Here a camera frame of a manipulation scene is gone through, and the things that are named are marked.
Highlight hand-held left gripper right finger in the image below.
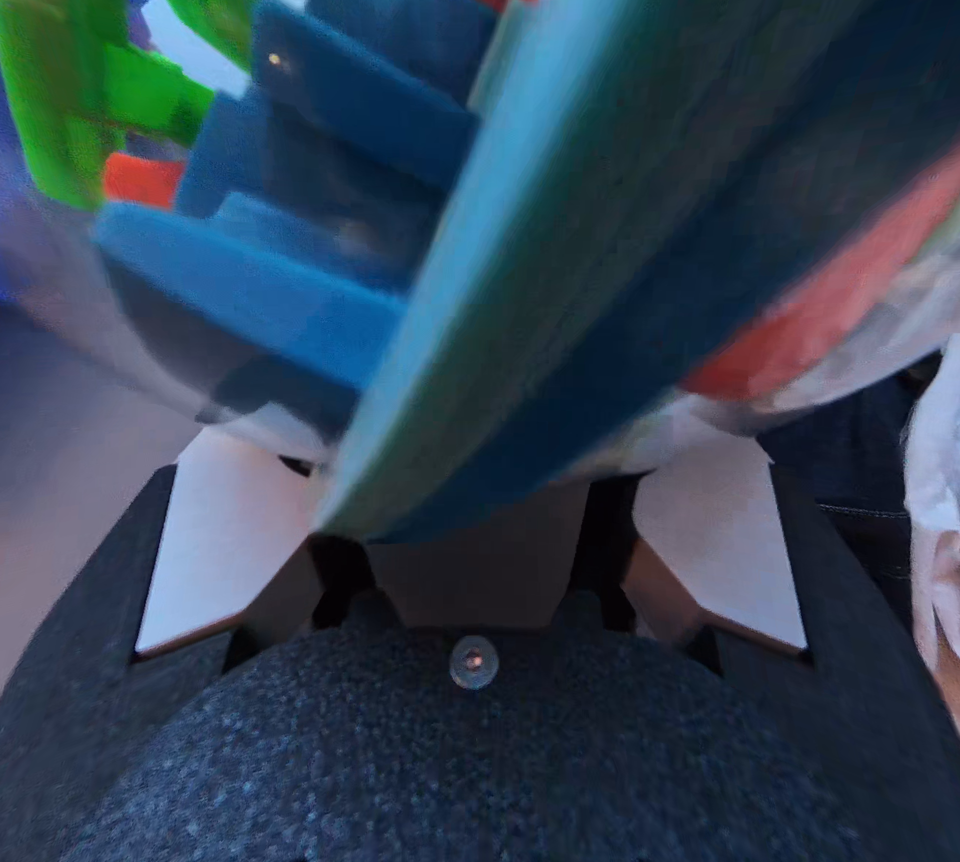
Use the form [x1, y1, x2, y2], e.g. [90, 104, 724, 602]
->
[621, 436, 811, 654]

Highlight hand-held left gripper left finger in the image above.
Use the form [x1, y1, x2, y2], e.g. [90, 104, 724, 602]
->
[133, 425, 331, 658]

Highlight clear plastic maze ball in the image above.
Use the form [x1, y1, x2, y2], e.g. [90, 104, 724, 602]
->
[0, 0, 960, 544]

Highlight person's blue jeans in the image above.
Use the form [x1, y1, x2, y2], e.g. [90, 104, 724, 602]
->
[757, 352, 946, 638]

